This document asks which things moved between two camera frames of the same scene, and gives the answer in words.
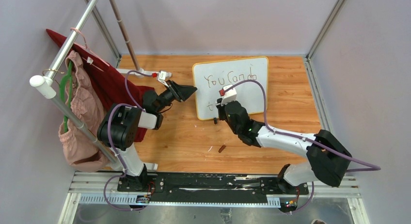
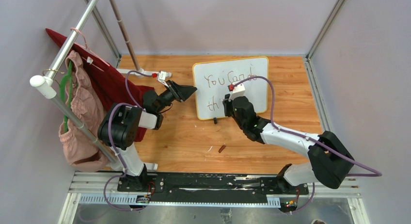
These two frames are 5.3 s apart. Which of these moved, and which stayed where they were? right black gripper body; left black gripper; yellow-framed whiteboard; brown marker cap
Moved: right black gripper body
Stayed: yellow-framed whiteboard; brown marker cap; left black gripper
